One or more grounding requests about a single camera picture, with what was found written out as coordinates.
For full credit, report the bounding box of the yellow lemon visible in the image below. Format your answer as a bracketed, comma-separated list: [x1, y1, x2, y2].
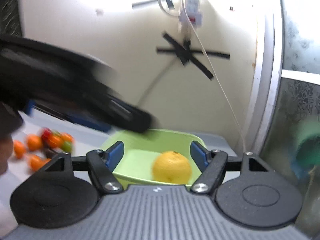
[152, 151, 192, 184]

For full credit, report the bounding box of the left hand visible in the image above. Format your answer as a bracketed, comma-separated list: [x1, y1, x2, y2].
[0, 136, 13, 175]

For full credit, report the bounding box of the green plastic basket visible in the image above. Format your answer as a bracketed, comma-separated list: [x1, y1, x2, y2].
[100, 129, 206, 188]

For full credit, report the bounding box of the orange cherry tomato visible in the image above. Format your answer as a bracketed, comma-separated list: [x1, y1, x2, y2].
[47, 134, 63, 148]

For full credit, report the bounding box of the red cherry tomato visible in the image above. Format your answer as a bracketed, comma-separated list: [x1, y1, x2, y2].
[41, 128, 52, 143]

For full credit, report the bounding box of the small orange kumquat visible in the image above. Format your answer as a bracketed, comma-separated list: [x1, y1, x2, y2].
[14, 140, 27, 159]
[26, 134, 43, 151]

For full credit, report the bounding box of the frosted glass door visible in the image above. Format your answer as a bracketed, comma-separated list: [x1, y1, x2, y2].
[261, 0, 319, 238]

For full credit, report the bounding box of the black tape cross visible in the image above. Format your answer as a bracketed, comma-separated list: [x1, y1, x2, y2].
[156, 31, 231, 81]

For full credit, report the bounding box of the black tape strip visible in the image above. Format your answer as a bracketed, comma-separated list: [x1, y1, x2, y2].
[132, 0, 158, 8]

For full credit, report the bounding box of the white power strip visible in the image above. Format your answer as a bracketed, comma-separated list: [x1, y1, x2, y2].
[178, 0, 203, 31]

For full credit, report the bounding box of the grey cable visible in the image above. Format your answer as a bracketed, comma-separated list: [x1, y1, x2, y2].
[135, 60, 181, 108]

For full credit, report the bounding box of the white cable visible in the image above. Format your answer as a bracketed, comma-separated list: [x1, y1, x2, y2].
[182, 0, 247, 153]

